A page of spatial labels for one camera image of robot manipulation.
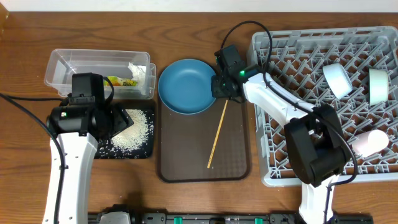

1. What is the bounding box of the white rice pile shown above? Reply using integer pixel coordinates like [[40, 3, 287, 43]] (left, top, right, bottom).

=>
[[98, 108, 155, 158]]

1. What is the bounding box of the dark blue plate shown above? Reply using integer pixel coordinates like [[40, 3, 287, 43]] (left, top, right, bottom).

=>
[[158, 59, 216, 114]]

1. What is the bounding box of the yellow snack wrapper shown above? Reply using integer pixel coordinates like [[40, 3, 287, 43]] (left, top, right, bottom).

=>
[[104, 76, 138, 86]]

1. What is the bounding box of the orange chopstick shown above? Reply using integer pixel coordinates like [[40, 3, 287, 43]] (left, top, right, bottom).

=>
[[206, 100, 228, 169]]

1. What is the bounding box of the white tissue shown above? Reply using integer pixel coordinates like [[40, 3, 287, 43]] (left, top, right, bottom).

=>
[[128, 63, 147, 86]]

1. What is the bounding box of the light blue bowl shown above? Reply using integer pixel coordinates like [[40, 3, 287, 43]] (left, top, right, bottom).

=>
[[322, 63, 353, 100]]

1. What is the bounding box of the mint green bowl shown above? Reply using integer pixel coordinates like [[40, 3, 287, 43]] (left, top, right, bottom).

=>
[[369, 69, 389, 106]]

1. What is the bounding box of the white pink cup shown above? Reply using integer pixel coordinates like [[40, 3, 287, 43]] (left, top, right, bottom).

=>
[[352, 129, 389, 157]]

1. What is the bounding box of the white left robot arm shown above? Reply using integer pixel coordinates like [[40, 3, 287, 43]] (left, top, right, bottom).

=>
[[43, 103, 134, 223]]

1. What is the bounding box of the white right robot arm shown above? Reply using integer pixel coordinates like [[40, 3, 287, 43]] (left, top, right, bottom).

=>
[[211, 65, 352, 223]]

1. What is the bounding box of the grey dishwasher rack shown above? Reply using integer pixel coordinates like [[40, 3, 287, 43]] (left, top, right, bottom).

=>
[[247, 26, 397, 182]]

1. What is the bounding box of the black plastic tray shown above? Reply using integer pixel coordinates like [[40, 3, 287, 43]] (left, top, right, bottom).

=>
[[93, 103, 157, 160]]

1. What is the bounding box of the clear plastic bin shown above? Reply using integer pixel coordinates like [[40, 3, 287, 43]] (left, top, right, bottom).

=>
[[44, 49, 156, 100]]

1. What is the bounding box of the brown serving tray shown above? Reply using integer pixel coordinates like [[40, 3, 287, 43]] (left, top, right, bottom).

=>
[[157, 97, 251, 183]]

